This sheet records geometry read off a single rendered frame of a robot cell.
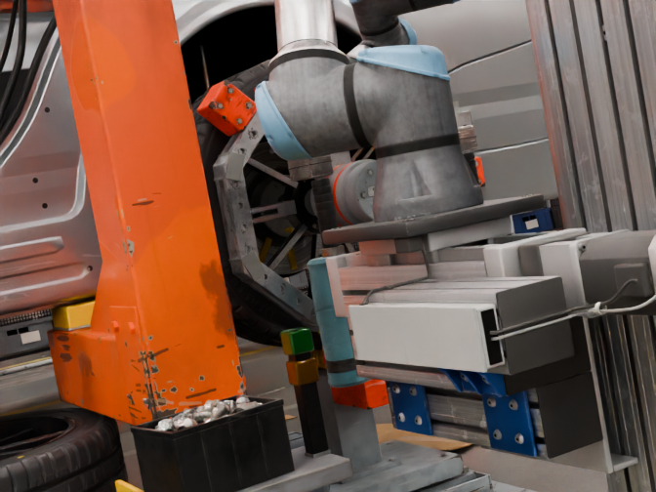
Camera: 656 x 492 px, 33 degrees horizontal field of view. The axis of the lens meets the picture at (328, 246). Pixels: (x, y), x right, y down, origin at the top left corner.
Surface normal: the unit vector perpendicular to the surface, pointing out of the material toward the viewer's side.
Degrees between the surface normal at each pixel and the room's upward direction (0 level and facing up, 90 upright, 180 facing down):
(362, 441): 90
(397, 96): 90
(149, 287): 90
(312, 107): 85
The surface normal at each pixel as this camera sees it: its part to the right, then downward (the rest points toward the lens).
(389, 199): -0.73, -0.14
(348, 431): 0.47, -0.04
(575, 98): -0.86, 0.18
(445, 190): 0.24, -0.30
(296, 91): -0.32, -0.25
